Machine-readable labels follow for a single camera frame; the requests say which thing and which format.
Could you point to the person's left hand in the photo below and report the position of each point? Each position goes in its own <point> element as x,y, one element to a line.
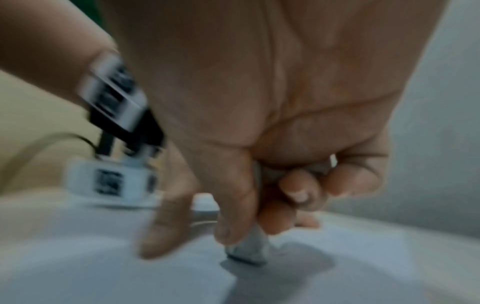
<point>167,207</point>

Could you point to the person's right hand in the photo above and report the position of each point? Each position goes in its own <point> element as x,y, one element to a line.
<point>262,74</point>

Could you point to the person's left forearm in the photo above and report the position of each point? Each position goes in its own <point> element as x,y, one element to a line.
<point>41,41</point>

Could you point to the white round object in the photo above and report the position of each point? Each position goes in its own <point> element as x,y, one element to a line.
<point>204,207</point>

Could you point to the white wrist camera with markers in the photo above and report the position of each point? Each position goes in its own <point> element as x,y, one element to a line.
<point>116,118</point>

